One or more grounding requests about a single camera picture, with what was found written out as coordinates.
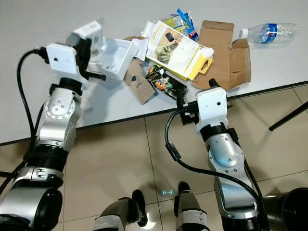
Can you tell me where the dark green snack bag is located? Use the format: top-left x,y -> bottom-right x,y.
144,65 -> 188,101

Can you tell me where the white plastic tray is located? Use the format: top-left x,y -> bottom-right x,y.
72,20 -> 138,81

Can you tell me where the white crumpled paper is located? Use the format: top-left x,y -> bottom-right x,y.
130,22 -> 154,61

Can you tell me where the robot right leg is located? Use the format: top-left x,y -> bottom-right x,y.
175,181 -> 210,231

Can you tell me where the small brown cardboard piece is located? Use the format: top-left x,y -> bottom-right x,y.
124,59 -> 157,105

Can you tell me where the robot leg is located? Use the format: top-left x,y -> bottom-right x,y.
94,189 -> 147,231
175,181 -> 210,231

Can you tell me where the black round rubbish bin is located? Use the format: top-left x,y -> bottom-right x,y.
267,192 -> 308,231

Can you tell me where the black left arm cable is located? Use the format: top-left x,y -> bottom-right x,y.
0,48 -> 50,193

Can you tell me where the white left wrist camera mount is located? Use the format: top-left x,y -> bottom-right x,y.
46,42 -> 83,85

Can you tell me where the blue snack wrapper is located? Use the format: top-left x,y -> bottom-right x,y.
161,8 -> 199,40

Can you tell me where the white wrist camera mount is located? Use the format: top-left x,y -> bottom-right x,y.
46,42 -> 83,85
195,87 -> 228,133

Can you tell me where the white table with black legs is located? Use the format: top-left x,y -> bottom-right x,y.
0,0 -> 308,145

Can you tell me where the clear plastic water bottle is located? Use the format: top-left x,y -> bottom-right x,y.
240,23 -> 299,45

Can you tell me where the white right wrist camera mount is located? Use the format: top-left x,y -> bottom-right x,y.
195,87 -> 228,133

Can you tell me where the robot left leg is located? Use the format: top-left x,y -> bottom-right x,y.
94,189 -> 147,231

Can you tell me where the open flat brown cardboard box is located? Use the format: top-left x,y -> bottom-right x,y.
192,20 -> 252,90

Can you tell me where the yellow and white paper package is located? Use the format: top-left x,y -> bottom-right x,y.
144,20 -> 215,80

